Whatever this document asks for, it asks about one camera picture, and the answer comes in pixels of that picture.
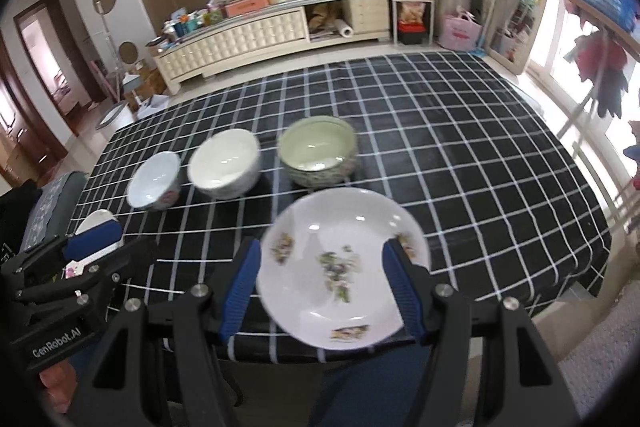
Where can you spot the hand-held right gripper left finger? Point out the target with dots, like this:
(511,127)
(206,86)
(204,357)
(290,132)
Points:
(242,292)

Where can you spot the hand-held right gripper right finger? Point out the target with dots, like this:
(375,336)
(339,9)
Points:
(405,292)

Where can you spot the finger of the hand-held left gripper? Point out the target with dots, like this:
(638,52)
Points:
(127,257)
(95,239)

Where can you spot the small white plate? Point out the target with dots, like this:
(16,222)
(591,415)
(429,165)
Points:
(95,219)

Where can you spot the small white floral bowl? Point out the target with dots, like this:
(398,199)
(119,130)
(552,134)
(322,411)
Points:
(150,179)

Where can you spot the large floral white plate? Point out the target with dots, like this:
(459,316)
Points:
(325,227)

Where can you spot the white ribbed bowl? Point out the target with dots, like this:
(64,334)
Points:
(222,162)

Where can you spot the green patterned bowl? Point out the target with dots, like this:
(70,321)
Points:
(315,147)

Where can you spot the person's left hand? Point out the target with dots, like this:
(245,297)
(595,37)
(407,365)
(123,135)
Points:
(55,387)

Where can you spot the grey patterned chair cushion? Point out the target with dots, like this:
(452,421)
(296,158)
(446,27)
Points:
(55,202)

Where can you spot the black garment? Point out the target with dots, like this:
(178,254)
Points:
(17,217)

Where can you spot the person's blue jeans leg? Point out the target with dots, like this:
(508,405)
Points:
(360,387)

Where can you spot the round white stool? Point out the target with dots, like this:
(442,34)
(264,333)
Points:
(115,116)

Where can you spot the black white checked tablecloth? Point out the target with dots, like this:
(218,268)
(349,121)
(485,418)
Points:
(450,157)

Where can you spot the cardboard boxes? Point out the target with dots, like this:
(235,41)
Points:
(147,87)

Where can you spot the white tripod stand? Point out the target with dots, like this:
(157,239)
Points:
(109,52)

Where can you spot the cream tufted cabinet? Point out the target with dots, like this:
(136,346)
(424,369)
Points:
(250,32)

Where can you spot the pink shopping bag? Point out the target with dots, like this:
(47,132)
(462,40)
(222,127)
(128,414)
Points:
(460,34)

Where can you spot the red box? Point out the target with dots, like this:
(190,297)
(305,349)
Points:
(414,24)

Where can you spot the white paper roll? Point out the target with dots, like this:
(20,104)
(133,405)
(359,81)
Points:
(344,28)

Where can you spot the pink box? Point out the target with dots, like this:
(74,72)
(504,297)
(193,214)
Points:
(245,6)

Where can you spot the dark hanging garment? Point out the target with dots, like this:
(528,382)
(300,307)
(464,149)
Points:
(612,92)

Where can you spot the red hanging garment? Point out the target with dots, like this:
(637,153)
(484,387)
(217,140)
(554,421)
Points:
(597,54)

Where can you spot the dark wooden door frame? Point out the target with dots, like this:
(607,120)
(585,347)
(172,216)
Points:
(80,72)

